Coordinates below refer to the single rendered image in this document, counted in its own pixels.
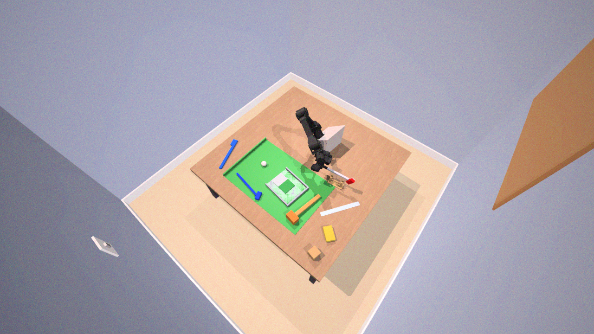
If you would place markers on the yellow rectangular block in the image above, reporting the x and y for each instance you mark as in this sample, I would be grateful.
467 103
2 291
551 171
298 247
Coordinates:
329 234

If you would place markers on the small orange block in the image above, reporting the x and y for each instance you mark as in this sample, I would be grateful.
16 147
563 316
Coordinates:
314 252

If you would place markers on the green flat mat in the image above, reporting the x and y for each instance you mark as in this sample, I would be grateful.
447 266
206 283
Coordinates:
256 175

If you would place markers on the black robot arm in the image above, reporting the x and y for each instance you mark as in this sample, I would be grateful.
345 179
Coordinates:
313 132

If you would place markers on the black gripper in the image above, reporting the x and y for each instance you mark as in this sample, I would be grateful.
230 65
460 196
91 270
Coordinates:
316 167

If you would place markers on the orange mallet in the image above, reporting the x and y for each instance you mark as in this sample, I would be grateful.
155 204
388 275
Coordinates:
293 217

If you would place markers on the white flat bar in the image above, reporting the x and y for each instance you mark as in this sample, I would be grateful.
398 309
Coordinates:
339 209

